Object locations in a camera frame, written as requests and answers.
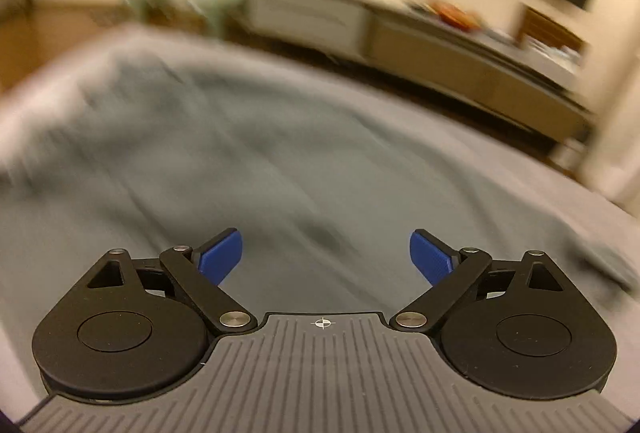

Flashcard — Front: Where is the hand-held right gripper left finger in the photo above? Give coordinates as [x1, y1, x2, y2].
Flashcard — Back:
[86, 228, 259, 333]

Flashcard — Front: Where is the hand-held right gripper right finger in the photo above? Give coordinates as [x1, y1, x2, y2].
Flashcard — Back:
[389, 229, 564, 333]

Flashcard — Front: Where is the dark grey garment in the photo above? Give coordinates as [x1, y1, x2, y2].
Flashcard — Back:
[0, 44, 633, 346]

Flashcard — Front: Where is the light grey bed sheet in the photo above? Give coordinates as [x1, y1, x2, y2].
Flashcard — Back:
[0, 25, 640, 414]

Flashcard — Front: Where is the long low sideboard cabinet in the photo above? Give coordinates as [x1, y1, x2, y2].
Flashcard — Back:
[244, 0, 597, 144]

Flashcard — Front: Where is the red and yellow box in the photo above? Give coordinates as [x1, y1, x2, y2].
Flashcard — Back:
[424, 0, 482, 32]

